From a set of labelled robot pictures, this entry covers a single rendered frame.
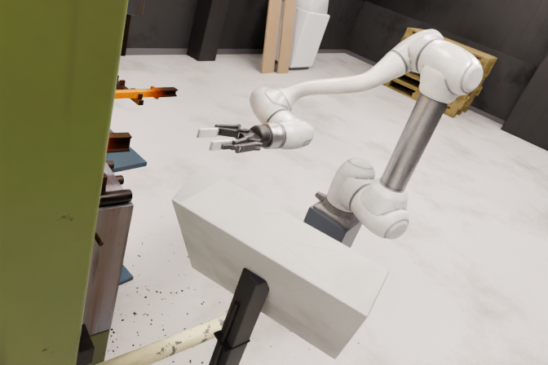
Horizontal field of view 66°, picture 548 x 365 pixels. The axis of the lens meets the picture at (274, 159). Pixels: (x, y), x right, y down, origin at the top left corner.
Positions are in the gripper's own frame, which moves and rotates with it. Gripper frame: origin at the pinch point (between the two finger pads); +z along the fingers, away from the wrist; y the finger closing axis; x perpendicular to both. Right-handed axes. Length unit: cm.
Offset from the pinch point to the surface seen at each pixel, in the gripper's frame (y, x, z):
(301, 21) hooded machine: 354, -29, -362
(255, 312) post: -60, 1, 27
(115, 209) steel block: -16.0, -8.3, 33.9
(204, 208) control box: -50, 18, 35
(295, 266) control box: -65, 17, 29
